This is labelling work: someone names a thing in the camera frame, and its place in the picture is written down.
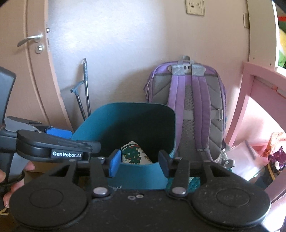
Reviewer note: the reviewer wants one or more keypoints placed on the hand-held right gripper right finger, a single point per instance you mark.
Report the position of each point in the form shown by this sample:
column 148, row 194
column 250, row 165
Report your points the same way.
column 164, row 164

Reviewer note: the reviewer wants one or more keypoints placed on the teal trash bin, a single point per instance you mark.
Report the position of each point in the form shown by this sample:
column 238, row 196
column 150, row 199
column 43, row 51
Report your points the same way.
column 134, row 116

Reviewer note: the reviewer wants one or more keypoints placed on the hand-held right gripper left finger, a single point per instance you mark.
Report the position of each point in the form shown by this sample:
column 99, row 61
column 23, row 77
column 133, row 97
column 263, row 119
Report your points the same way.
column 115, row 162

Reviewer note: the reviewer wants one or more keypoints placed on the round door lock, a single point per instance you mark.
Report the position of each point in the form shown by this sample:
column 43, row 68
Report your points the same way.
column 39, row 48

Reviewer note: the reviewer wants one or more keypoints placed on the yellow green soft toy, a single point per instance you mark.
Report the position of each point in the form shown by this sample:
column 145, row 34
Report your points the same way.
column 283, row 49

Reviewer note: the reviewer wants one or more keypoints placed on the beige wall socket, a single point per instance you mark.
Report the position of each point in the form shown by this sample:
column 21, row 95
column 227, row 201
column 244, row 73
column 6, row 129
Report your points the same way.
column 194, row 6

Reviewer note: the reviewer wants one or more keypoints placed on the white cabinet panel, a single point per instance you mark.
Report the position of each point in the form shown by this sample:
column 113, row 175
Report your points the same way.
column 263, row 33

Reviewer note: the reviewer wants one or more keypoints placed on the purple foil wrapper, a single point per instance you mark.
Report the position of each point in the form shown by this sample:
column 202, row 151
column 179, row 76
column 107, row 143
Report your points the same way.
column 277, row 158

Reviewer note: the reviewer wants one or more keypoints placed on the person's left hand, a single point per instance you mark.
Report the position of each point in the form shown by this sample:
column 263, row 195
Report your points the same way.
column 29, row 166

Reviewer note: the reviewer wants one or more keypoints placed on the teal patterned cloth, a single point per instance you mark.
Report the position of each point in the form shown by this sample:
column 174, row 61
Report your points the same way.
column 194, row 181

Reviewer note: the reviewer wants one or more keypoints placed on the beige door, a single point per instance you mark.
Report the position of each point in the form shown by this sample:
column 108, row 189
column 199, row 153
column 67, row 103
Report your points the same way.
column 33, row 89

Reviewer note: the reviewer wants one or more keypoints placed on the white plastic sheet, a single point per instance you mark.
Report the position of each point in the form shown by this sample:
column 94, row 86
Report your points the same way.
column 241, row 160

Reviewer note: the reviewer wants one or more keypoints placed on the purple grey backpack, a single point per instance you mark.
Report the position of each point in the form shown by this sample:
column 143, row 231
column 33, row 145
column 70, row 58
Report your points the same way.
column 190, row 93

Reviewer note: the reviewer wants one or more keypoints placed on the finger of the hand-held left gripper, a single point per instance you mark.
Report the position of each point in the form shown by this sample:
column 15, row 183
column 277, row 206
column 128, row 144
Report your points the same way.
column 58, row 132
column 73, row 150

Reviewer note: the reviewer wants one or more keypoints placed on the orange snack packet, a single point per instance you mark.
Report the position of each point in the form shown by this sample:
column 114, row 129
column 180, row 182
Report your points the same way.
column 273, row 140

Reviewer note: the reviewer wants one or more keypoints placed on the grey metal folding stick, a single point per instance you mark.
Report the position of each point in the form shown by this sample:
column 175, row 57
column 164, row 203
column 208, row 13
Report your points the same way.
column 86, row 73

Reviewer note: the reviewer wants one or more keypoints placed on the tree print wrapping paper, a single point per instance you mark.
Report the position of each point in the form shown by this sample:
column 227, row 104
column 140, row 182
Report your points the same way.
column 134, row 154

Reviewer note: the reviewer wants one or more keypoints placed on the pink wooden furniture frame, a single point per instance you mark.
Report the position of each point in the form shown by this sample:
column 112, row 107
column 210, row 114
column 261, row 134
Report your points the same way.
column 252, row 73

